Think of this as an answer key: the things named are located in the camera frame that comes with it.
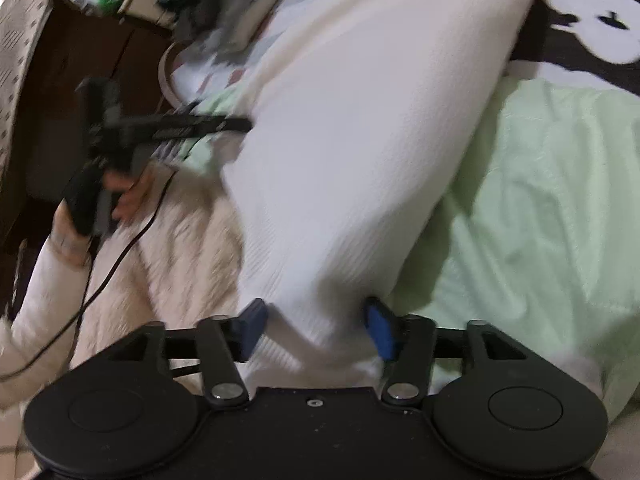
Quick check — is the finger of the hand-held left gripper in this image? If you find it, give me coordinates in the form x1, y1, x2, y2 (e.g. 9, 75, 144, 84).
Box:
150, 116, 252, 141

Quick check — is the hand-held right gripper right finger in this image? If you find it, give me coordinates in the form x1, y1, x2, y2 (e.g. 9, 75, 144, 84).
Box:
364, 297, 528, 406

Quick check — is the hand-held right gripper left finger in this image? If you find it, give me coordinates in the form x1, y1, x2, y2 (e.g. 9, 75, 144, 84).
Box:
107, 299, 268, 408

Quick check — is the white waffle-knit shirt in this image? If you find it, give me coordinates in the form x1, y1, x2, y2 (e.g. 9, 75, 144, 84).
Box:
220, 0, 542, 392

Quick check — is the person's left forearm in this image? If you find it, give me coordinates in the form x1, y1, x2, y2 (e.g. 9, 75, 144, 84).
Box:
0, 205, 101, 411

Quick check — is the person's left hand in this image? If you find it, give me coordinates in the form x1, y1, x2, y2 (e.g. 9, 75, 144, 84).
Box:
106, 164, 155, 224

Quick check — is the cream fleece clothing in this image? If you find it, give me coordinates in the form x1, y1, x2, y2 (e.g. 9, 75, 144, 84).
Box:
0, 162, 640, 480

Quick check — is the dark wooden cabinet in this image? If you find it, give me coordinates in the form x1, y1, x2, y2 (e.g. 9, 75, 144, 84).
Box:
0, 5, 177, 306

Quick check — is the beige patterned fabric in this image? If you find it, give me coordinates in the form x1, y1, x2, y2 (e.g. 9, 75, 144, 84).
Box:
0, 0, 63, 178

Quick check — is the light green sheet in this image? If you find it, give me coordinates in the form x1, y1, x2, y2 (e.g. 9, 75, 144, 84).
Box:
170, 75, 640, 423

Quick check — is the checked printed blanket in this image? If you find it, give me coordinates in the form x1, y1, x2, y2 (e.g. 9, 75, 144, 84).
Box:
170, 0, 640, 103

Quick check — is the black cable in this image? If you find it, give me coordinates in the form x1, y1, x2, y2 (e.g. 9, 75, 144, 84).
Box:
0, 170, 176, 383

